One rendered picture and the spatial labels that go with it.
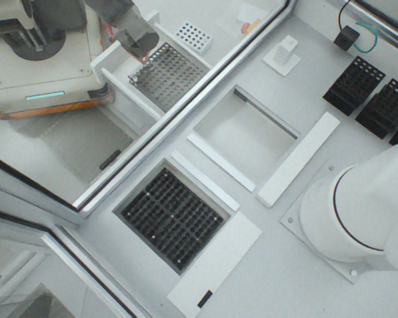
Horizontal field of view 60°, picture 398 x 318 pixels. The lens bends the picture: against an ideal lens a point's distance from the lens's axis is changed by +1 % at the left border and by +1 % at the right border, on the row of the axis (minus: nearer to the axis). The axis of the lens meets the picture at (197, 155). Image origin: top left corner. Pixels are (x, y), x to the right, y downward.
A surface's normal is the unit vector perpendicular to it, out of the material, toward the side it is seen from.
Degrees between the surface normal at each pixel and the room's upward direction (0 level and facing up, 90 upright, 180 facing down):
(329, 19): 90
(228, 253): 0
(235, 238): 0
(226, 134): 0
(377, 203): 73
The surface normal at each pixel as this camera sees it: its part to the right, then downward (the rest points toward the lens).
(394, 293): 0.05, -0.33
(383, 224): -0.62, 0.58
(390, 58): -0.66, 0.70
